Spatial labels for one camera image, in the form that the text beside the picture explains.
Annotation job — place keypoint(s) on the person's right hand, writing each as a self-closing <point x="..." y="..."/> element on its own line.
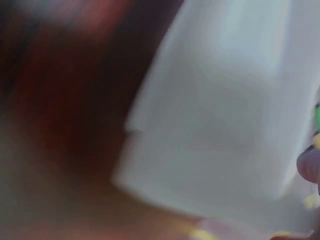
<point x="70" y="120"/>

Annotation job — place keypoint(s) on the person's right fingers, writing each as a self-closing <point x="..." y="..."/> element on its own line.
<point x="309" y="166"/>

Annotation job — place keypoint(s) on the white translucent plastic container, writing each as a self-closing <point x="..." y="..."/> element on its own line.
<point x="215" y="112"/>

